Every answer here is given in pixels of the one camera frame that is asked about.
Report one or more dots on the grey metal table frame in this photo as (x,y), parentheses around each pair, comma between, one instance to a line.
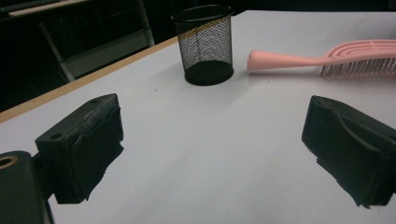
(102,56)

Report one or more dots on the black mesh pen holder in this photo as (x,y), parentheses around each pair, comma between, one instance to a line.
(207,46)

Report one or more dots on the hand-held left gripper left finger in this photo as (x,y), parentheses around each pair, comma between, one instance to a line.
(77,146)

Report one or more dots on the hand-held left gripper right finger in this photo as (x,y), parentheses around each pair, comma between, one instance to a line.
(351,146)

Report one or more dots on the pink hairbrush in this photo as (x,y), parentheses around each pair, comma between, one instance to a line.
(280,60)

